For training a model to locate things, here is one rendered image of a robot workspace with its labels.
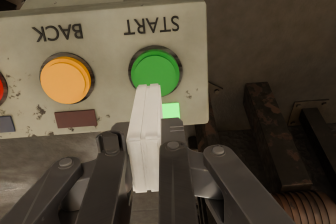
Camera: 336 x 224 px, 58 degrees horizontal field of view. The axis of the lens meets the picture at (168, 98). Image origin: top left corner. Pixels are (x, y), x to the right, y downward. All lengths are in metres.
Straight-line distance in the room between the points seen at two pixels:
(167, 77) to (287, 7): 0.76
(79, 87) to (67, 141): 1.07
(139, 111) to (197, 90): 0.11
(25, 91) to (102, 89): 0.07
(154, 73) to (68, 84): 0.07
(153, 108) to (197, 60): 0.11
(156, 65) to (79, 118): 0.09
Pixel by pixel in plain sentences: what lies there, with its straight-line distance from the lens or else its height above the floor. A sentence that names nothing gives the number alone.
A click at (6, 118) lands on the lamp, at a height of 0.61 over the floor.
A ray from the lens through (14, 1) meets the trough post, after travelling 0.96.
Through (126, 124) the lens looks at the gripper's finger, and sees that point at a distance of 0.17.
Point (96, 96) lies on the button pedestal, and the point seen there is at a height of 0.61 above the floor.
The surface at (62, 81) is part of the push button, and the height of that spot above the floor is 0.61.
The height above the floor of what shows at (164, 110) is 0.61.
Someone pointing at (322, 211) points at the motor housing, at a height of 0.48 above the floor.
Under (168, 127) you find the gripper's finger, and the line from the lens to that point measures 0.16.
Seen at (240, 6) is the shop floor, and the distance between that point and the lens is 0.93.
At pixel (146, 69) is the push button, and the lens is 0.25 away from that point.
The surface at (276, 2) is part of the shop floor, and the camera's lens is 0.96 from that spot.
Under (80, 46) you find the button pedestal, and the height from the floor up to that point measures 0.59.
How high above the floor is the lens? 0.80
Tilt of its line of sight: 47 degrees down
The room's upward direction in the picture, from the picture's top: 176 degrees clockwise
